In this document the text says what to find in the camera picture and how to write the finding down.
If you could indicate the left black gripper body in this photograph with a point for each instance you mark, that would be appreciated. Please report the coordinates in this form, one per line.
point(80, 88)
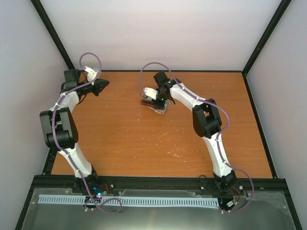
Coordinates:
point(94, 91)

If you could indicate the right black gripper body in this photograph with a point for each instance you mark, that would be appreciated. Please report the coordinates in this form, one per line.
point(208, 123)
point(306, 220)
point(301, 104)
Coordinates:
point(164, 97)

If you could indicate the flag newsprint glasses case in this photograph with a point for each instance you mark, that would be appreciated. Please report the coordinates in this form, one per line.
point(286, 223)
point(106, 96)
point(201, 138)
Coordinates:
point(167, 102)

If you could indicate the brown tinted sunglasses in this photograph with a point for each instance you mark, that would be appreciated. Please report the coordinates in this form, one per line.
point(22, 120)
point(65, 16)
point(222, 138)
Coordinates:
point(161, 109)

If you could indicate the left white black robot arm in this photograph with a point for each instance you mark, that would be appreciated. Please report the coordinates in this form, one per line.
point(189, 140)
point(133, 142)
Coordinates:
point(59, 129)

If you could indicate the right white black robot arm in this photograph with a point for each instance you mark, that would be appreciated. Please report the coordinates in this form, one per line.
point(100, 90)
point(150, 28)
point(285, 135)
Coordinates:
point(206, 120)

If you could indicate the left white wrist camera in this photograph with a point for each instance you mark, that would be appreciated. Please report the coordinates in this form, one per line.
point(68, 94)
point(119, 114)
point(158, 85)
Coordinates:
point(92, 74)

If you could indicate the black frame post left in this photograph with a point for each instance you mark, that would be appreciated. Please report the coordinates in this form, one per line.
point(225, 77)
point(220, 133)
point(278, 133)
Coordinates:
point(39, 8)

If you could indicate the black frame post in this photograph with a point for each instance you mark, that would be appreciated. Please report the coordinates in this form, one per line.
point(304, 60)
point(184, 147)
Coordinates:
point(39, 8)
point(279, 12)

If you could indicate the black aluminium front rail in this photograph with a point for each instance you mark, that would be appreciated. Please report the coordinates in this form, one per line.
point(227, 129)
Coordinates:
point(196, 184)

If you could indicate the light blue slotted cable duct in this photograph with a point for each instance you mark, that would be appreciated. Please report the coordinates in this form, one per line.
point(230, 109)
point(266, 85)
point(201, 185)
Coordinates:
point(134, 201)

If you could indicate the black frame post right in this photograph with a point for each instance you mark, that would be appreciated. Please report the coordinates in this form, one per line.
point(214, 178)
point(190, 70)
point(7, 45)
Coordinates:
point(279, 12)

